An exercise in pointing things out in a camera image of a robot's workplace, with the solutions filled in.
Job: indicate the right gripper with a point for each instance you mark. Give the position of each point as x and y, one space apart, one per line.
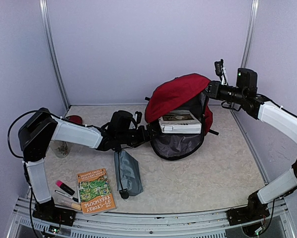
215 88

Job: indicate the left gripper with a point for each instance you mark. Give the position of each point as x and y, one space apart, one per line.
143 138

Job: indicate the white coffee cover book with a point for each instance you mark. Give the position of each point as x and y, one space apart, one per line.
180 122

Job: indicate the red student backpack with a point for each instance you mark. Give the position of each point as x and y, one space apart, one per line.
182 93

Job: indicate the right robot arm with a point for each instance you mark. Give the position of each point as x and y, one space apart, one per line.
264 109

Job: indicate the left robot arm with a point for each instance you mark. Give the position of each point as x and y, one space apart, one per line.
43 127

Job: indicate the grey pencil case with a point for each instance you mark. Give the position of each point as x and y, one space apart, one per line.
127 174

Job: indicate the red floral round tin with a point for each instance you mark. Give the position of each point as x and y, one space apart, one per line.
74 119

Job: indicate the orange treehouse book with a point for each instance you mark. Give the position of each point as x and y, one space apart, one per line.
94 192

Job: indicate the floral ceramic mug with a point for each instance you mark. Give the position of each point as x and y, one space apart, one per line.
60 148

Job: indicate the pink highlighter marker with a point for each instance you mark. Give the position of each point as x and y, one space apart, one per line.
65 187

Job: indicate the black pen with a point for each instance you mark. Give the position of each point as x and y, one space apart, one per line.
66 195

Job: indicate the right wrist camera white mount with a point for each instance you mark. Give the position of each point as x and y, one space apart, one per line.
220 71

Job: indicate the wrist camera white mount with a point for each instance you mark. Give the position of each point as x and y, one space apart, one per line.
220 71
136 120

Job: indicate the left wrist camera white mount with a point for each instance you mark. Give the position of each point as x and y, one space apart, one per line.
136 120

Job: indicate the right aluminium corner post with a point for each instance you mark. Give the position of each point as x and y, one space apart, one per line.
250 32

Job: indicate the aluminium corner post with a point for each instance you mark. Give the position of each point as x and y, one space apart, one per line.
51 47
250 32

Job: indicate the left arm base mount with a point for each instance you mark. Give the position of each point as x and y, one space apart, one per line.
55 215

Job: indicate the aluminium front rail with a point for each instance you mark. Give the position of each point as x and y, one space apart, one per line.
207 224

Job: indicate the left aluminium corner post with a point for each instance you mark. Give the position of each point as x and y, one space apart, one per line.
51 47

